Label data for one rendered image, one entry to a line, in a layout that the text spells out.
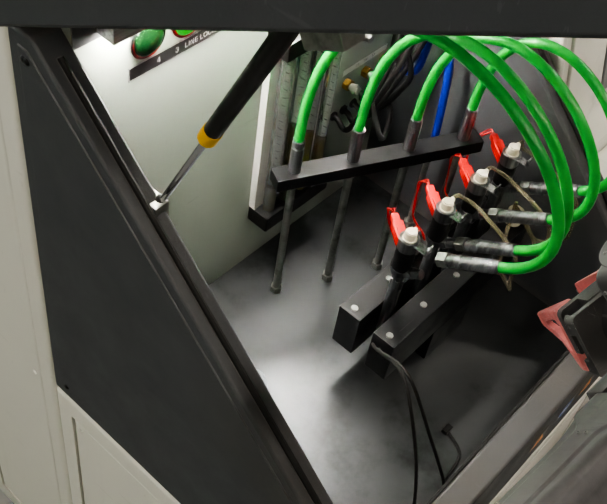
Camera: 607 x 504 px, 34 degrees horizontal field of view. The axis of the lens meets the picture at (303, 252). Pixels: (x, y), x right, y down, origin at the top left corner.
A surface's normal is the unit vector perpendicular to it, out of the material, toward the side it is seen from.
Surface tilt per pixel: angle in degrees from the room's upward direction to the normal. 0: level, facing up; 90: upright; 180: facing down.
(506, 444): 0
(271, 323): 0
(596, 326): 45
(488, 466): 0
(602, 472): 36
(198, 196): 90
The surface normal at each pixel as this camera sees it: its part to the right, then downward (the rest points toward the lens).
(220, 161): 0.73, 0.57
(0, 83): -0.67, 0.51
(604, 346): 0.36, 0.07
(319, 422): 0.11, -0.64
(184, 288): 0.59, -0.08
